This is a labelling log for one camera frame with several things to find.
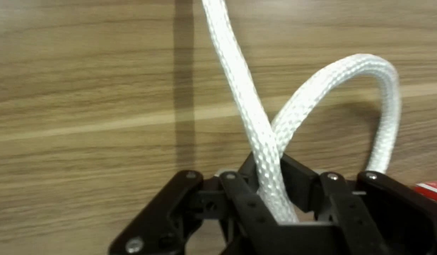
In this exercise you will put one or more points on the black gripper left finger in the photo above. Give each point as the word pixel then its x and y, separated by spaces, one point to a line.
pixel 170 213

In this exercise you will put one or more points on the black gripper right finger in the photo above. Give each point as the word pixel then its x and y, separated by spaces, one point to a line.
pixel 368 218

